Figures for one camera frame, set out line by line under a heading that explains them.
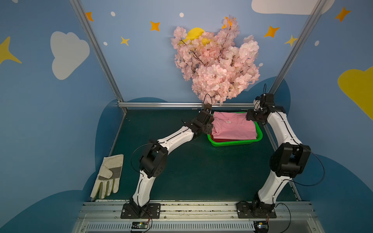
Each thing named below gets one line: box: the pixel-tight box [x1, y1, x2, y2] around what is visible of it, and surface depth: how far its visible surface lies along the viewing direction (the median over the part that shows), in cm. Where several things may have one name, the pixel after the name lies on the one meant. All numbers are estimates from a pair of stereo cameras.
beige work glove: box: [90, 154, 124, 200], surface depth 87 cm
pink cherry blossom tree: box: [170, 15, 261, 105], surface depth 75 cm
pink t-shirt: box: [211, 111, 258, 140], surface depth 103 cm
